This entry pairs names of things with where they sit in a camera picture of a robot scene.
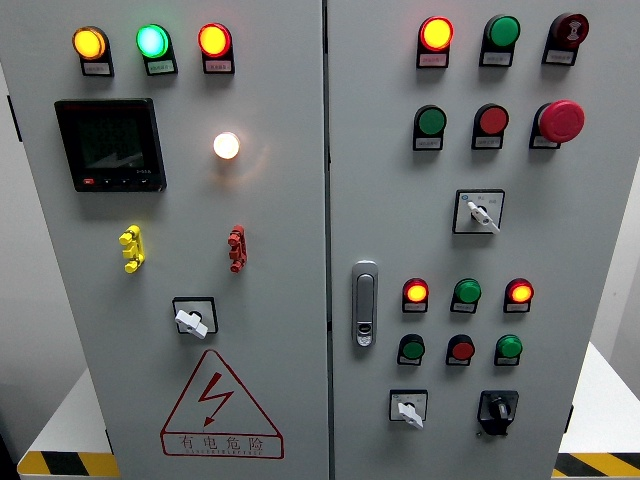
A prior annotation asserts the black yellow striped tape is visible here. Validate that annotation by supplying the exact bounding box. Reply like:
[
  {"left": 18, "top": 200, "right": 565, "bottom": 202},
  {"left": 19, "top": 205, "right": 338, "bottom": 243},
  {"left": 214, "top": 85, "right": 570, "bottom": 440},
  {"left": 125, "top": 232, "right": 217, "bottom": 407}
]
[
  {"left": 551, "top": 452, "right": 640, "bottom": 478},
  {"left": 17, "top": 451, "right": 121, "bottom": 478}
]

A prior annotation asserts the large red push button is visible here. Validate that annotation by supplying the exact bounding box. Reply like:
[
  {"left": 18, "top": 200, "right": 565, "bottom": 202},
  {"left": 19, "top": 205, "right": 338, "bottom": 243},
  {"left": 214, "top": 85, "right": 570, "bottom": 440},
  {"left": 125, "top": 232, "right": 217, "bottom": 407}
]
[{"left": 473, "top": 103, "right": 511, "bottom": 137}]

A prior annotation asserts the yellow round lamp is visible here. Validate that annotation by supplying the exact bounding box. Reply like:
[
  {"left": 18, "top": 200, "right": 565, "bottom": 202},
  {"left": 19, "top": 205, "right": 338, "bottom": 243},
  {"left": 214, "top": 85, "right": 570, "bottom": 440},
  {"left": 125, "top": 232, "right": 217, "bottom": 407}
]
[{"left": 72, "top": 26, "right": 110, "bottom": 62}]

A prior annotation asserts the black display meter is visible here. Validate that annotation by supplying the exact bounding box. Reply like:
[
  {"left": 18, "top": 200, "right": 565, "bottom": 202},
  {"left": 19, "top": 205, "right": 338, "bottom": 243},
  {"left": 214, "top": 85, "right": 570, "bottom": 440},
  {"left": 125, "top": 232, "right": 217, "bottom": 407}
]
[{"left": 54, "top": 97, "right": 168, "bottom": 193}]

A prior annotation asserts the small green round lamp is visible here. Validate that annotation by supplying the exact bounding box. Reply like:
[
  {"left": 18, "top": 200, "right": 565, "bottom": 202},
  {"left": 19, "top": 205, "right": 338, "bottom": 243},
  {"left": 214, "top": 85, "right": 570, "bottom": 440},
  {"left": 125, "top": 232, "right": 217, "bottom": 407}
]
[
  {"left": 452, "top": 277, "right": 483, "bottom": 305},
  {"left": 495, "top": 334, "right": 524, "bottom": 360}
]

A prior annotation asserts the small red round lamp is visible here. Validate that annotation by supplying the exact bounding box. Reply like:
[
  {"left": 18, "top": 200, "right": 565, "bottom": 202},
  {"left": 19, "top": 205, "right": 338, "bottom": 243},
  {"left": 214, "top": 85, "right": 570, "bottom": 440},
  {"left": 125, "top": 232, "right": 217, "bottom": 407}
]
[
  {"left": 504, "top": 277, "right": 536, "bottom": 305},
  {"left": 402, "top": 277, "right": 430, "bottom": 305}
]

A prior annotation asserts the silver door lock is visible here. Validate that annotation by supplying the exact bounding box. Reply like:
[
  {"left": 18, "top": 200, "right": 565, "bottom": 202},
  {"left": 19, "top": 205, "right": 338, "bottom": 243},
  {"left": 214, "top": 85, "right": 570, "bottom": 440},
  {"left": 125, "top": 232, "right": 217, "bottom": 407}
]
[{"left": 351, "top": 260, "right": 379, "bottom": 349}]

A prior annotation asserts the large lit green round lamp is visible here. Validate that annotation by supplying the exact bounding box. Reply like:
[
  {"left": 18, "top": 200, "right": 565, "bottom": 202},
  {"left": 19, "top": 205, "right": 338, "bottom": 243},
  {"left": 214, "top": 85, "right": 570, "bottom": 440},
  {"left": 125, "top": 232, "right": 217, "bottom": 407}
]
[{"left": 135, "top": 23, "right": 173, "bottom": 59}]

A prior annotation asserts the dark red buzzer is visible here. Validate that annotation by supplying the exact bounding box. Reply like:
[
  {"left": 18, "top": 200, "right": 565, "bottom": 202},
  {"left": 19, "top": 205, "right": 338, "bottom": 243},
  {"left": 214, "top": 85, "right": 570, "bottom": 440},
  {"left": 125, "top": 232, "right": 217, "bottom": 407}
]
[{"left": 549, "top": 12, "right": 591, "bottom": 50}]

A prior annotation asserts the long white handle turn switch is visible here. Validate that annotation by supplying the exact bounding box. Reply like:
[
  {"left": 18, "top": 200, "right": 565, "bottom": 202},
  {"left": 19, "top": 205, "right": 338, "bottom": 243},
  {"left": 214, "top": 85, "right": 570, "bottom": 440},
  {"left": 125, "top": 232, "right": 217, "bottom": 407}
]
[{"left": 452, "top": 188, "right": 506, "bottom": 236}]

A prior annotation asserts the large red stop button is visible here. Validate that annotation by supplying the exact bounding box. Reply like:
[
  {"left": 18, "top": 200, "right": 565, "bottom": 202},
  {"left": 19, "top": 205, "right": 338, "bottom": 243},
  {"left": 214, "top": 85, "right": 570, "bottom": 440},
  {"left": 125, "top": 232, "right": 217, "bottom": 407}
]
[{"left": 533, "top": 99, "right": 587, "bottom": 145}]

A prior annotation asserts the small white handle turn switch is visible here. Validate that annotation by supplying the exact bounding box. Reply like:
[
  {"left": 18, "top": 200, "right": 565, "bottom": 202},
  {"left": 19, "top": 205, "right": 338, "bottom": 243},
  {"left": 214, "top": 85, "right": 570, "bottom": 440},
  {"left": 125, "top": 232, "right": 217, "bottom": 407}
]
[{"left": 388, "top": 389, "right": 429, "bottom": 430}]

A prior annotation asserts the white round lamp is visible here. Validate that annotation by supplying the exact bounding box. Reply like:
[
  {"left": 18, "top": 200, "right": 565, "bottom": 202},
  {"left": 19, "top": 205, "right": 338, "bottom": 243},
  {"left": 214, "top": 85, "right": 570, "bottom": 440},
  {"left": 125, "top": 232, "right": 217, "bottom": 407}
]
[{"left": 212, "top": 131, "right": 241, "bottom": 161}]

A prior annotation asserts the small red handle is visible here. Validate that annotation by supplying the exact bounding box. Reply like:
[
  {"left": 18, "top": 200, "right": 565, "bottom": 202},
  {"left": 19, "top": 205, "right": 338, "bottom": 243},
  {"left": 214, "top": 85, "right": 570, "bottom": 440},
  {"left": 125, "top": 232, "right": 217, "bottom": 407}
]
[{"left": 227, "top": 224, "right": 249, "bottom": 274}]

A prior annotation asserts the large green push button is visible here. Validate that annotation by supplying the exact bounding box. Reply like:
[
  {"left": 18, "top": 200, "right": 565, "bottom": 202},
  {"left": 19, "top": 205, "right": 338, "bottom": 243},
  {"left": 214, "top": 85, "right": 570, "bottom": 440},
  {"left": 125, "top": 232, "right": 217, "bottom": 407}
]
[{"left": 413, "top": 104, "right": 449, "bottom": 138}]

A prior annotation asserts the large red round lamp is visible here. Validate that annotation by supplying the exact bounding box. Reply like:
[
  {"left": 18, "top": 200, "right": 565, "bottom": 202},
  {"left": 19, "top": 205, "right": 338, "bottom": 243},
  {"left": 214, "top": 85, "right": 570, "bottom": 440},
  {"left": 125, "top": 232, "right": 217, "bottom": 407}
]
[
  {"left": 197, "top": 22, "right": 233, "bottom": 58},
  {"left": 418, "top": 15, "right": 456, "bottom": 53}
]

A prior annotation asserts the small green push button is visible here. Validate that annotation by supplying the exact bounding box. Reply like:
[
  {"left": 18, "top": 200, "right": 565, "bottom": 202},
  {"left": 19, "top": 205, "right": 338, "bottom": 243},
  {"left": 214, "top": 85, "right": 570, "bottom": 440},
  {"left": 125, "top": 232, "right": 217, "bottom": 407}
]
[{"left": 398, "top": 333, "right": 427, "bottom": 362}]

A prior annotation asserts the pale grey cabinet door with display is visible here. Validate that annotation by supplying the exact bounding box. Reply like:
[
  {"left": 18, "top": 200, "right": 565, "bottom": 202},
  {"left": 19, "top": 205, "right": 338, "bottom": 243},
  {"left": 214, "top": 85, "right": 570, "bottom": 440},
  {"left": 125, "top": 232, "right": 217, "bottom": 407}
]
[{"left": 0, "top": 0, "right": 331, "bottom": 480}]

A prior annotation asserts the red warning triangle sticker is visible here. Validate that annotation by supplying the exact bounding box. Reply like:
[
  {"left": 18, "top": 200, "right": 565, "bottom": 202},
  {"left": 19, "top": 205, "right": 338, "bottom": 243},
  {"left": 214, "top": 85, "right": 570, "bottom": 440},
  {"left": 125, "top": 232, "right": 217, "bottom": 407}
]
[{"left": 159, "top": 348, "right": 285, "bottom": 460}]

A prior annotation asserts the small yellow handle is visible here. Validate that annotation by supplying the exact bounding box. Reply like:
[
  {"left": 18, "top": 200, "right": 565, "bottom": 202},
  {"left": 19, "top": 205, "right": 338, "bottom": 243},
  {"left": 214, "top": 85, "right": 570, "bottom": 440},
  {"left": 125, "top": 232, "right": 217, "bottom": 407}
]
[{"left": 118, "top": 224, "right": 146, "bottom": 274}]

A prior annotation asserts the pale grey cabinet door with lock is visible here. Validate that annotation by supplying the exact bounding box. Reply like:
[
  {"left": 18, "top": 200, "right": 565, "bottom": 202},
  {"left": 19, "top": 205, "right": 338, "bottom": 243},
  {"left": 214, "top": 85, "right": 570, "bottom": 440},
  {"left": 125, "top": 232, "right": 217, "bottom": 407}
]
[{"left": 324, "top": 0, "right": 640, "bottom": 480}]

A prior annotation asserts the small red push button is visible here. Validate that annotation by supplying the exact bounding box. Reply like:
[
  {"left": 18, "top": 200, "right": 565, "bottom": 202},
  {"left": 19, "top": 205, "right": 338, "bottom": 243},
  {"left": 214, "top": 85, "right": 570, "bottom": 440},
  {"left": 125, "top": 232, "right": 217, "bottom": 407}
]
[{"left": 446, "top": 334, "right": 477, "bottom": 362}]

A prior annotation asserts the black knob turn switch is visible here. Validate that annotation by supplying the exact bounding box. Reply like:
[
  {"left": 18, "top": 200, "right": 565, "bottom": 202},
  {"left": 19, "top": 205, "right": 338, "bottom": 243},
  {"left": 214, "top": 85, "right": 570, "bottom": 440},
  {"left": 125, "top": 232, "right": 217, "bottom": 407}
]
[{"left": 476, "top": 390, "right": 520, "bottom": 438}]

